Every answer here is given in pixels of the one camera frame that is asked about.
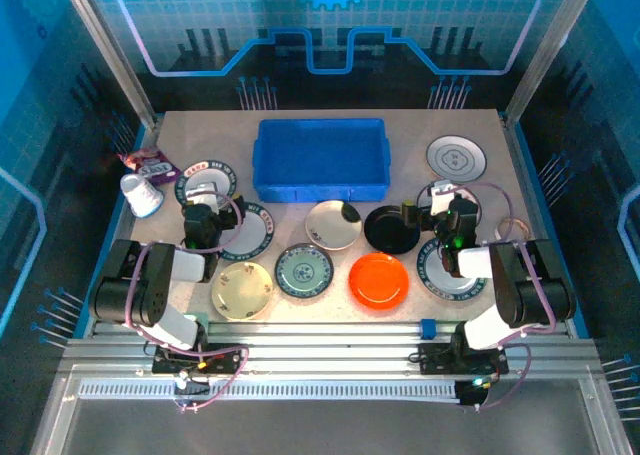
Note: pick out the glossy black plate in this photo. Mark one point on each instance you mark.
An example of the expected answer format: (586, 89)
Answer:
(387, 235)

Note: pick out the grey patterned plate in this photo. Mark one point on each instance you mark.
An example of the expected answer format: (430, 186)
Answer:
(456, 158)

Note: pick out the orange plastic plate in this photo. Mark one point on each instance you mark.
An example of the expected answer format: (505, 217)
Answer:
(379, 281)

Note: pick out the cream plate small flowers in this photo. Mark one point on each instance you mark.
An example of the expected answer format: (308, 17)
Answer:
(242, 291)

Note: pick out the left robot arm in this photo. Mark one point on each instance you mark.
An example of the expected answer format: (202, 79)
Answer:
(125, 295)

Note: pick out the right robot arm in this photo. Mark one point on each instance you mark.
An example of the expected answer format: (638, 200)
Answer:
(530, 285)

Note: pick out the blue plastic bin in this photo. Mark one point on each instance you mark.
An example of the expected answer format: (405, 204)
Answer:
(320, 155)

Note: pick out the clear tape roll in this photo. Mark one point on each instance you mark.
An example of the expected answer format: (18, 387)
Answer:
(520, 223)

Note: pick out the purple snack packet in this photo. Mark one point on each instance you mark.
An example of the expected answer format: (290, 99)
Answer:
(157, 167)

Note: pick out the white plate dark floral sprig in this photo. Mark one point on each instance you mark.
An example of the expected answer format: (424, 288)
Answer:
(330, 227)

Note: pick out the blue table edge trim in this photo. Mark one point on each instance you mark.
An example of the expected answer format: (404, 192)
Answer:
(116, 215)
(530, 175)

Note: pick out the blue patterned ceramic plate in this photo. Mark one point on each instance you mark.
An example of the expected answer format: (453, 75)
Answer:
(303, 271)

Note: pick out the grey metal base panel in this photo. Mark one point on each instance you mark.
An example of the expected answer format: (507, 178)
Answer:
(320, 430)

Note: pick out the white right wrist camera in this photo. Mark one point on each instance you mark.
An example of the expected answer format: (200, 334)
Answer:
(442, 196)

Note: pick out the green rail clamp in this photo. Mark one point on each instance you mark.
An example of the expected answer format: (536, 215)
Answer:
(197, 319)

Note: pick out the blue rail clamp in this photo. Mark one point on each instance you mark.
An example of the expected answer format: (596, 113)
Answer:
(428, 328)

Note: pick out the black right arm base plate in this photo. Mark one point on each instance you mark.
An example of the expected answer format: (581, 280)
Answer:
(440, 360)

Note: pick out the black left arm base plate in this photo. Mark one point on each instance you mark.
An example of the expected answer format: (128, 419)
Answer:
(225, 362)

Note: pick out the aluminium table rail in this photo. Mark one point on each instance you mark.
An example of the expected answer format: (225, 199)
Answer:
(325, 347)

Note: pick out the aluminium frame post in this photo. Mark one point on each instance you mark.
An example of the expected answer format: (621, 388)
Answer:
(552, 45)
(107, 50)

